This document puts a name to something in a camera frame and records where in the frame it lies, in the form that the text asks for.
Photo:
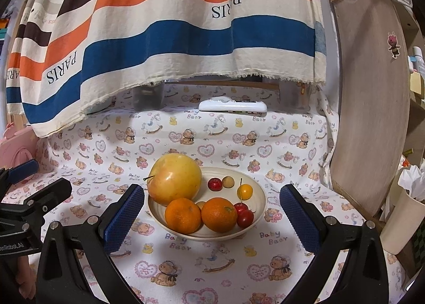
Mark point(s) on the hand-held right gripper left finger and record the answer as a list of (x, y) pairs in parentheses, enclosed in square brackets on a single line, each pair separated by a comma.
[(123, 221)]

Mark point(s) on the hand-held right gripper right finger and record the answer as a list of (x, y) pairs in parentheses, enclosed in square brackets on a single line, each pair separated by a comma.
[(300, 221)]

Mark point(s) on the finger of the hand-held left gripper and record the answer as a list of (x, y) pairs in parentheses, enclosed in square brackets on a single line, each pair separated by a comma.
[(43, 196), (23, 169)]

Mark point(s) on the cream round plate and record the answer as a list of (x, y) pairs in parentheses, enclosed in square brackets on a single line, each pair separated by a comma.
[(257, 196)]

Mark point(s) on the red cherry tomato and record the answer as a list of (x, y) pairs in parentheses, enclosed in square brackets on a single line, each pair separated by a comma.
[(240, 206), (215, 184), (245, 219)]

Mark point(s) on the plain orange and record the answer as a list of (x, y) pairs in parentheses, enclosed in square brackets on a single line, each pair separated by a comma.
[(183, 216)]

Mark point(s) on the yellow cherry tomato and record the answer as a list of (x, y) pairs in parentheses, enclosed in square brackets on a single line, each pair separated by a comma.
[(245, 192)]

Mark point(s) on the large yellow apple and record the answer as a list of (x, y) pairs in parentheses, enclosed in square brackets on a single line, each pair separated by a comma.
[(176, 177)]

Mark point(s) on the small tan longan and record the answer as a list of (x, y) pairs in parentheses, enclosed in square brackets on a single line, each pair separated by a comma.
[(227, 181), (200, 205)]

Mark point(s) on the orange with stem mark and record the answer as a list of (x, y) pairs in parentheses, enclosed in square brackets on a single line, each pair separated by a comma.
[(219, 215)]

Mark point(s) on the person's left hand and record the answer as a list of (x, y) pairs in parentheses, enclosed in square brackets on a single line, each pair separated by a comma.
[(25, 277)]

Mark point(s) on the beige waste bin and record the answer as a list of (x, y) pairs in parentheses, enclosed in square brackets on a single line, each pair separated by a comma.
[(398, 231)]

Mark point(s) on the bear printed blanket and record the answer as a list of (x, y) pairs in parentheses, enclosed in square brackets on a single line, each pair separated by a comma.
[(215, 158)]

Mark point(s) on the storage shelf with boxes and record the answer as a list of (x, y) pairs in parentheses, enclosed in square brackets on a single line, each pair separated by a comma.
[(5, 58)]

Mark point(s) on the crumpled white paper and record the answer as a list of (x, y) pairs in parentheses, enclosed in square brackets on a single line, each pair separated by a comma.
[(411, 177)]

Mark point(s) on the green checkered board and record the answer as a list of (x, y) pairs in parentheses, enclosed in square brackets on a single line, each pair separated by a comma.
[(419, 241)]

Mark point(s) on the clear plastic container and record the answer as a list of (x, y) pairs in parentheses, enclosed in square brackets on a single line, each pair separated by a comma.
[(295, 98), (147, 97)]

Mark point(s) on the white remote control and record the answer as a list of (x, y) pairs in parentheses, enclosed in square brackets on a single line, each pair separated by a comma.
[(232, 105)]

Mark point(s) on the wooden shelf unit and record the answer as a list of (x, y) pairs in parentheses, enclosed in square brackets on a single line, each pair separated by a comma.
[(416, 118)]

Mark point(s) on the white spray can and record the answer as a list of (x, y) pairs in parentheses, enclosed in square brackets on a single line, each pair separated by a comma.
[(417, 60)]

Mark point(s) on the bear sticker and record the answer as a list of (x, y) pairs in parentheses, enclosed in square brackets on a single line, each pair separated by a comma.
[(393, 44)]

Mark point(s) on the striped hanging cloth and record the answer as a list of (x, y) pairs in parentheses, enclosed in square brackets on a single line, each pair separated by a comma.
[(182, 25)]

